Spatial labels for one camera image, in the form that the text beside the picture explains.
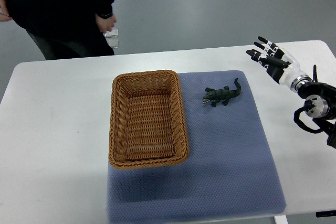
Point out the person in black clothes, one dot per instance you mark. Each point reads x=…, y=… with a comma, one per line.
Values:
x=64, y=29

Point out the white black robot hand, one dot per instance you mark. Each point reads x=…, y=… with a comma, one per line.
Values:
x=280, y=65

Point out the blue textured mat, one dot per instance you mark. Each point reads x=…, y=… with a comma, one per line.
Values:
x=230, y=171

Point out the black table control panel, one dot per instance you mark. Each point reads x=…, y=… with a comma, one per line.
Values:
x=322, y=214

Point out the dark toy crocodile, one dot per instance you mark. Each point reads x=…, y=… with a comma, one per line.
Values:
x=221, y=95

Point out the white table leg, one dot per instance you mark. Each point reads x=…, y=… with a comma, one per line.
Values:
x=280, y=219

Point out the brown wicker basket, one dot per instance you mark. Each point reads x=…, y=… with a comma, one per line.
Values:
x=147, y=121

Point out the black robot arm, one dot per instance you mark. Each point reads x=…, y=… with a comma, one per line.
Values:
x=319, y=104

